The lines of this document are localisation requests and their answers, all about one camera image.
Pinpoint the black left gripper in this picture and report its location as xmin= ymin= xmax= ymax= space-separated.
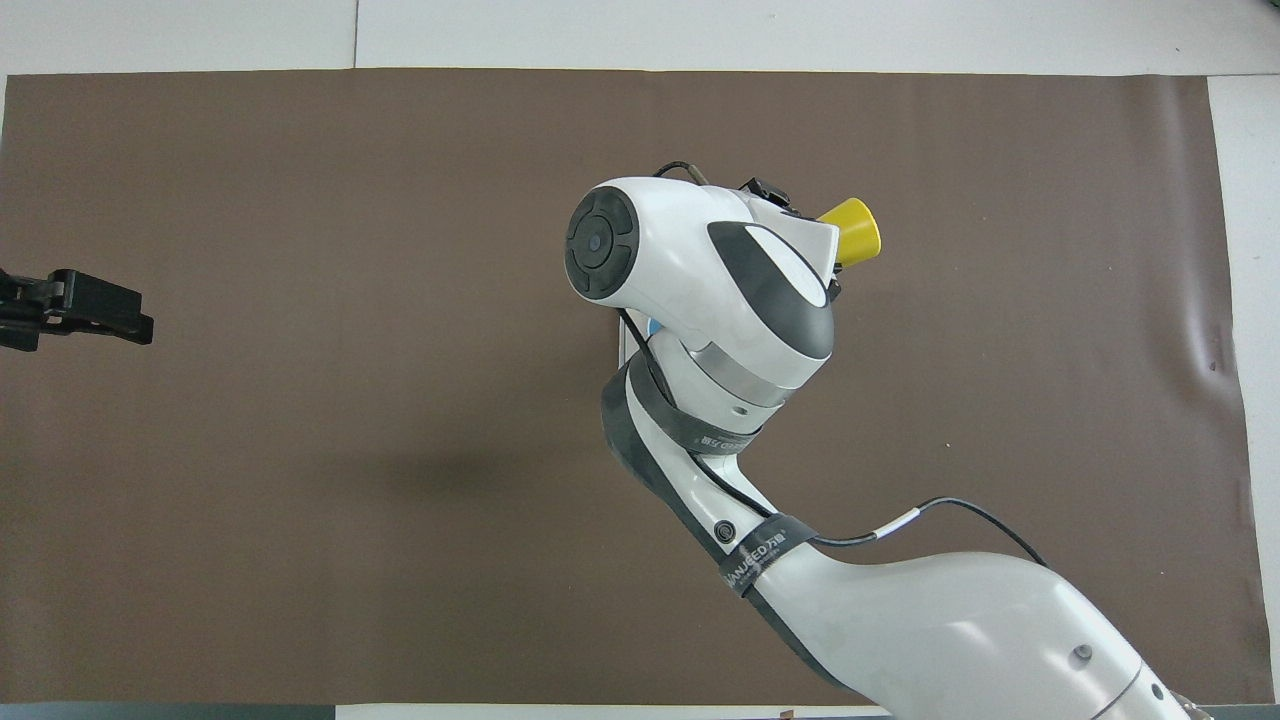
xmin=0 ymin=267 xmax=155 ymax=354

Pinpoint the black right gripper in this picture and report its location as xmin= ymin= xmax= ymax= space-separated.
xmin=739 ymin=177 xmax=817 ymax=218

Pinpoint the silver digital kitchen scale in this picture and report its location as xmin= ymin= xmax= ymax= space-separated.
xmin=612 ymin=309 xmax=661 ymax=377

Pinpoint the black velcro cable strap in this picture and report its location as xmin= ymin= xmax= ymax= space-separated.
xmin=719 ymin=514 xmax=820 ymax=602
xmin=600 ymin=358 xmax=767 ymax=457

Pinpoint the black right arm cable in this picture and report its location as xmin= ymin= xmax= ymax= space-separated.
xmin=617 ymin=159 xmax=1049 ymax=570

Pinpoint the brown table mat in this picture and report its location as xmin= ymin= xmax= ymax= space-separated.
xmin=0 ymin=67 xmax=1274 ymax=707

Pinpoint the yellow squeeze bottle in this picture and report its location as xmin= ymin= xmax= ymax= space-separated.
xmin=817 ymin=197 xmax=883 ymax=269

